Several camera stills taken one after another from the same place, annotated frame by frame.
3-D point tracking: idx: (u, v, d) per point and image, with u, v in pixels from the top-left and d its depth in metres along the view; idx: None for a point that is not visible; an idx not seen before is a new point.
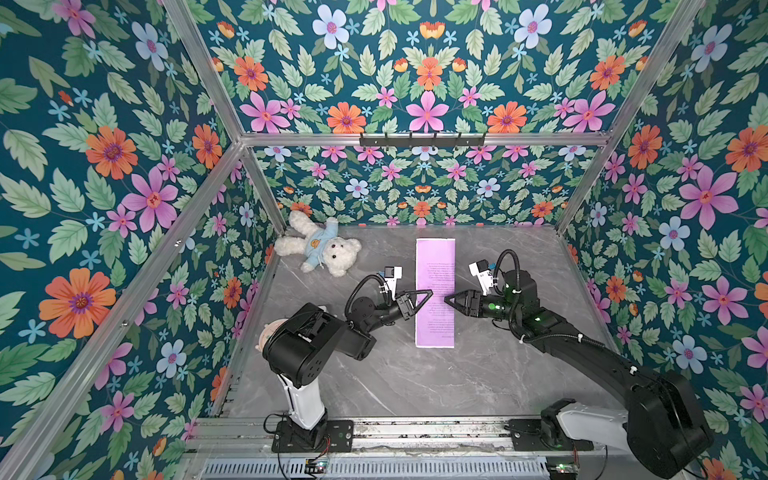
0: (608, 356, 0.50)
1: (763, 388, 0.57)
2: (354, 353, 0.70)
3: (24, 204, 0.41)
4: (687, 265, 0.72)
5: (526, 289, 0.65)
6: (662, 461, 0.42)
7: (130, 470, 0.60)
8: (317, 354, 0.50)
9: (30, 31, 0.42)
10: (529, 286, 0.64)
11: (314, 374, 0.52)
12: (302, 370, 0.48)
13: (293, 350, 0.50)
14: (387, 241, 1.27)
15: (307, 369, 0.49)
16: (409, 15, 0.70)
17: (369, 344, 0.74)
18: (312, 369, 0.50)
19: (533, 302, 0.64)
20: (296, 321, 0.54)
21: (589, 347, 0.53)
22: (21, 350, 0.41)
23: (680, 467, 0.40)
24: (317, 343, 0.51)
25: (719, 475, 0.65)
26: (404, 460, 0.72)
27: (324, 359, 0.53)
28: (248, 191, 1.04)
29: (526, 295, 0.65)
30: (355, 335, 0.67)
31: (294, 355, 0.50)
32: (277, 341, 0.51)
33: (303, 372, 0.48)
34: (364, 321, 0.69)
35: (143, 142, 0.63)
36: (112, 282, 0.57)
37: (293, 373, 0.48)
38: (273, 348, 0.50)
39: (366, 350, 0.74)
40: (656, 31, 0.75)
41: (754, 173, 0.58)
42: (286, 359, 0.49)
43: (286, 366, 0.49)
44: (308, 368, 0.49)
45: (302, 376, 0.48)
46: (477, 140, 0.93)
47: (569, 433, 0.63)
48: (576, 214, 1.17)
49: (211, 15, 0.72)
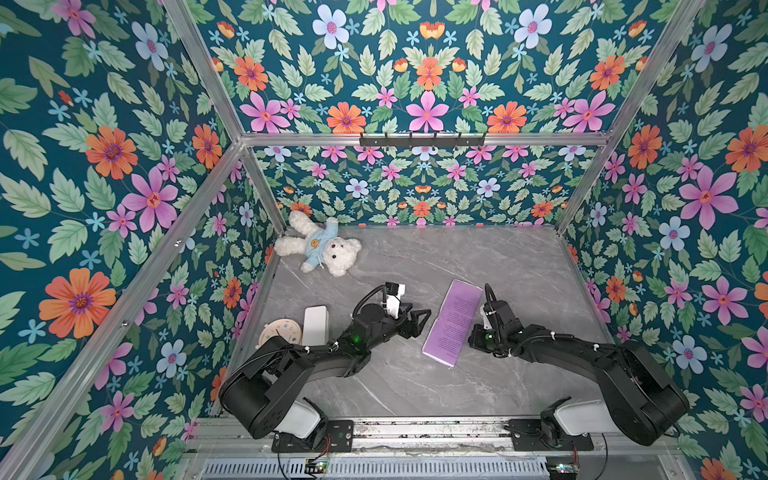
0: (582, 343, 0.55)
1: (763, 389, 0.57)
2: (342, 371, 0.63)
3: (24, 204, 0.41)
4: (687, 265, 0.72)
5: (501, 309, 0.74)
6: (641, 428, 0.44)
7: (130, 470, 0.60)
8: (271, 406, 0.44)
9: (31, 31, 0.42)
10: (503, 307, 0.74)
11: (272, 423, 0.45)
12: (255, 423, 0.43)
13: (251, 399, 0.45)
14: (387, 241, 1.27)
15: (260, 422, 0.43)
16: (409, 15, 0.70)
17: (362, 358, 0.68)
18: (268, 420, 0.44)
19: (512, 322, 0.72)
20: (257, 362, 0.48)
21: (563, 342, 0.58)
22: (21, 350, 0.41)
23: (656, 428, 0.42)
24: (274, 392, 0.45)
25: (719, 474, 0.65)
26: (404, 460, 0.72)
27: (287, 406, 0.47)
28: (248, 191, 1.04)
29: (503, 316, 0.75)
30: (339, 357, 0.60)
31: (252, 404, 0.44)
32: (234, 384, 0.46)
33: (257, 424, 0.43)
34: (368, 329, 0.67)
35: (143, 142, 0.63)
36: (112, 282, 0.57)
37: (247, 423, 0.43)
38: (229, 393, 0.45)
39: (358, 366, 0.67)
40: (656, 31, 0.75)
41: (754, 173, 0.58)
42: (242, 407, 0.44)
43: (241, 413, 0.44)
44: (263, 420, 0.43)
45: (255, 428, 0.43)
46: (477, 140, 0.93)
47: (570, 432, 0.63)
48: (576, 214, 1.17)
49: (211, 15, 0.72)
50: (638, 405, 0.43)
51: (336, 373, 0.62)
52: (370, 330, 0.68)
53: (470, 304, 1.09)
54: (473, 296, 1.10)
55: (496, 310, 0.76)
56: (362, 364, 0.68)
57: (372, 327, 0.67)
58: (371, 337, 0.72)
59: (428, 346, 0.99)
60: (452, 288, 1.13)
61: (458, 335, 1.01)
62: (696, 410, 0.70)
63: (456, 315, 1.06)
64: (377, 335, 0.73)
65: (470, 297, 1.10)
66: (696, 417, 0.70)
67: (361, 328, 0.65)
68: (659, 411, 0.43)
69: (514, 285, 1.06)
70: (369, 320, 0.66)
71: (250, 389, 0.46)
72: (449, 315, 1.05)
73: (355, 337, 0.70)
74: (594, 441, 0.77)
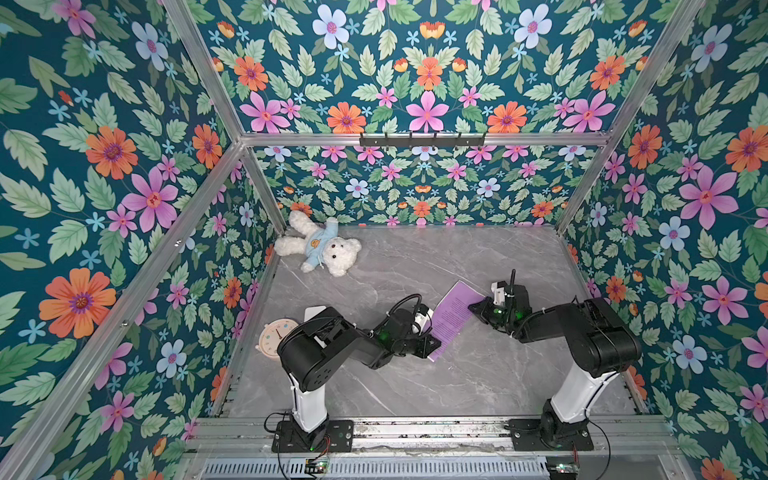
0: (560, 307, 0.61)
1: (763, 389, 0.57)
2: (370, 361, 0.68)
3: (24, 204, 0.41)
4: (687, 265, 0.72)
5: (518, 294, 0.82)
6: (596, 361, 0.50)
7: (130, 470, 0.60)
8: (327, 363, 0.49)
9: (31, 31, 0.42)
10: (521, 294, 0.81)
11: (321, 381, 0.51)
12: (310, 376, 0.48)
13: (305, 354, 0.50)
14: (387, 241, 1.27)
15: (314, 376, 0.48)
16: (409, 15, 0.70)
17: (387, 354, 0.74)
18: (318, 377, 0.49)
19: (525, 308, 0.80)
20: (314, 323, 0.54)
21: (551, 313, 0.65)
22: (21, 350, 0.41)
23: (604, 355, 0.49)
24: (330, 351, 0.51)
25: (719, 474, 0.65)
26: (404, 460, 0.72)
27: (334, 368, 0.52)
28: (248, 191, 1.04)
29: (519, 302, 0.82)
30: (372, 345, 0.66)
31: (306, 360, 0.49)
32: (291, 341, 0.51)
33: (310, 379, 0.48)
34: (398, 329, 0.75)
35: (143, 142, 0.63)
36: (112, 282, 0.57)
37: (300, 378, 0.48)
38: (286, 348, 0.51)
39: (381, 361, 0.72)
40: (656, 31, 0.75)
41: (754, 173, 0.58)
42: (297, 361, 0.49)
43: (295, 367, 0.49)
44: (315, 375, 0.48)
45: (308, 382, 0.48)
46: (477, 140, 0.93)
47: (567, 418, 0.63)
48: (576, 214, 1.17)
49: (211, 15, 0.72)
50: (586, 334, 0.52)
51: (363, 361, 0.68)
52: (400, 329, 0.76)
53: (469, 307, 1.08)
54: (474, 300, 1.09)
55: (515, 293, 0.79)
56: (384, 362, 0.74)
57: (405, 327, 0.76)
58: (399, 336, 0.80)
59: None
60: (456, 288, 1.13)
61: (448, 332, 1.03)
62: (696, 410, 0.70)
63: (452, 313, 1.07)
64: (404, 339, 0.80)
65: (471, 299, 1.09)
66: (696, 417, 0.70)
67: (395, 326, 0.74)
68: (610, 345, 0.50)
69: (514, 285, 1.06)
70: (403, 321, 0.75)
71: (306, 347, 0.51)
72: (446, 313, 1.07)
73: (384, 334, 0.77)
74: (595, 441, 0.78)
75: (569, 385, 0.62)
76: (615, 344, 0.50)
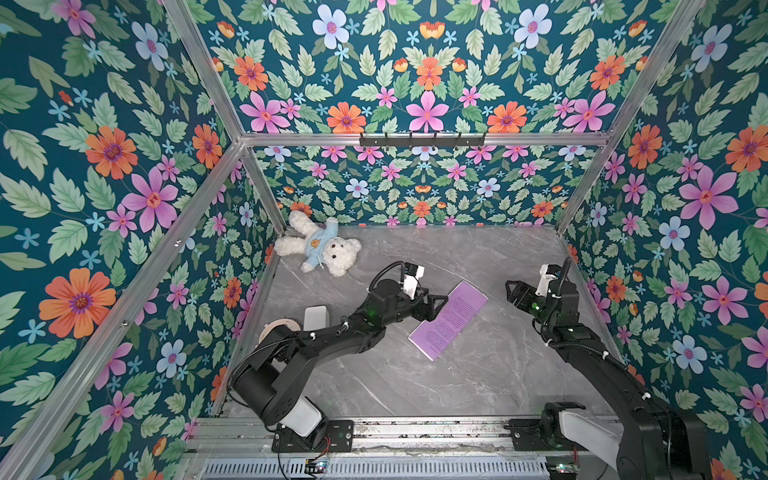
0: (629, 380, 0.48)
1: (763, 389, 0.57)
2: (357, 347, 0.63)
3: (24, 204, 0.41)
4: (687, 265, 0.72)
5: (566, 298, 0.66)
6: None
7: (130, 470, 0.60)
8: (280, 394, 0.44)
9: (31, 31, 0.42)
10: (573, 295, 0.63)
11: (284, 410, 0.47)
12: (267, 411, 0.44)
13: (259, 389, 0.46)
14: (387, 241, 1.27)
15: (271, 410, 0.44)
16: (409, 15, 0.70)
17: (377, 334, 0.68)
18: (278, 408, 0.45)
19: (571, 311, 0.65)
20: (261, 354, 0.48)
21: (611, 366, 0.52)
22: (21, 350, 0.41)
23: None
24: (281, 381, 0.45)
25: (719, 475, 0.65)
26: (404, 460, 0.72)
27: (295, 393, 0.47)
28: (248, 191, 1.04)
29: (565, 303, 0.66)
30: (342, 339, 0.57)
31: (261, 393, 0.45)
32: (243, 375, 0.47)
33: (268, 412, 0.44)
34: (383, 305, 0.67)
35: (143, 142, 0.63)
36: (112, 282, 0.57)
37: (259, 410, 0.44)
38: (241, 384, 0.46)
39: (372, 342, 0.67)
40: (656, 31, 0.75)
41: (754, 173, 0.58)
42: (253, 396, 0.45)
43: (253, 399, 0.45)
44: (274, 408, 0.44)
45: (267, 416, 0.43)
46: (477, 140, 0.93)
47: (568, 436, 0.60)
48: (576, 214, 1.17)
49: (211, 15, 0.72)
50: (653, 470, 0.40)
51: (350, 352, 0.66)
52: (386, 304, 0.68)
53: (469, 307, 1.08)
54: (476, 300, 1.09)
55: (562, 297, 0.67)
56: (376, 340, 0.68)
57: (388, 301, 0.67)
58: (385, 310, 0.69)
59: (416, 335, 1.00)
60: (458, 288, 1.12)
61: (448, 332, 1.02)
62: (695, 410, 0.70)
63: (452, 313, 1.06)
64: (390, 311, 0.72)
65: (472, 300, 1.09)
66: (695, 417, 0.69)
67: (378, 301, 0.65)
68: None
69: None
70: (385, 295, 0.66)
71: (264, 375, 0.47)
72: (446, 313, 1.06)
73: (370, 310, 0.69)
74: None
75: (594, 433, 0.55)
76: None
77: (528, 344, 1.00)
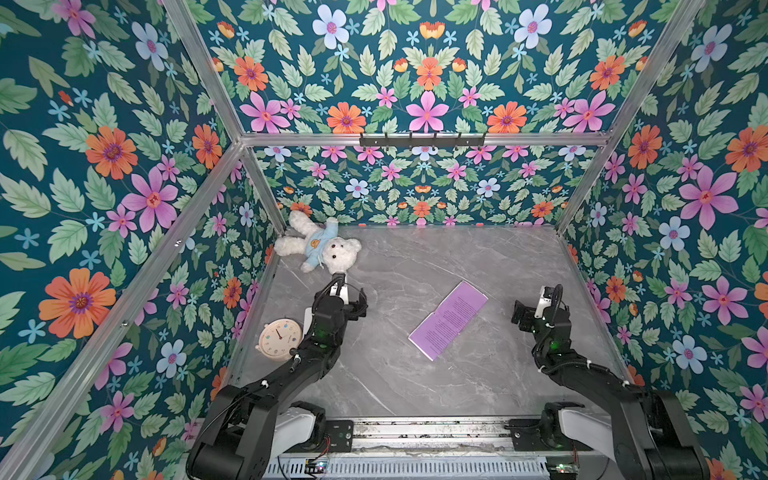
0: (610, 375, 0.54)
1: (763, 389, 0.57)
2: (318, 373, 0.61)
3: (24, 204, 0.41)
4: (687, 265, 0.72)
5: (559, 327, 0.69)
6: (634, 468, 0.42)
7: (130, 470, 0.60)
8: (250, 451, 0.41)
9: (31, 31, 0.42)
10: (566, 324, 0.66)
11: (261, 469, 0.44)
12: (241, 478, 0.40)
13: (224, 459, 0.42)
14: (388, 241, 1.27)
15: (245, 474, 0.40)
16: (409, 15, 0.70)
17: (333, 352, 0.66)
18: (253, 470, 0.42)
19: (564, 338, 0.68)
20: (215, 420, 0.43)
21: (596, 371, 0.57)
22: (21, 350, 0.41)
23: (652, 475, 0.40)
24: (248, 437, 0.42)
25: (719, 475, 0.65)
26: (404, 460, 0.72)
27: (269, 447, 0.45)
28: (248, 191, 1.04)
29: (558, 332, 0.70)
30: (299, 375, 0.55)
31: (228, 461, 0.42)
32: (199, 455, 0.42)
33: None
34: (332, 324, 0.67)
35: (143, 142, 0.63)
36: (112, 282, 0.57)
37: None
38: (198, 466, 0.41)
39: (331, 361, 0.65)
40: (656, 31, 0.75)
41: (754, 173, 0.58)
42: (218, 473, 0.41)
43: (219, 477, 0.41)
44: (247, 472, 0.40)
45: None
46: (477, 140, 0.93)
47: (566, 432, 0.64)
48: (576, 214, 1.17)
49: (211, 15, 0.72)
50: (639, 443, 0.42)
51: (312, 380, 0.60)
52: (334, 320, 0.67)
53: (469, 307, 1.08)
54: (476, 301, 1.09)
55: (555, 328, 0.70)
56: (334, 358, 0.67)
57: (336, 317, 0.67)
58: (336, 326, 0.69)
59: (415, 335, 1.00)
60: (459, 288, 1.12)
61: (448, 332, 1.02)
62: (696, 410, 0.70)
63: (452, 313, 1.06)
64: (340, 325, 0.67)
65: (472, 300, 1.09)
66: (695, 417, 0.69)
67: (325, 320, 0.64)
68: (662, 460, 0.41)
69: (514, 285, 1.06)
70: (332, 311, 0.65)
71: (226, 445, 0.43)
72: (446, 313, 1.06)
73: (320, 332, 0.67)
74: None
75: (590, 426, 0.56)
76: (667, 460, 0.41)
77: (528, 344, 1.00)
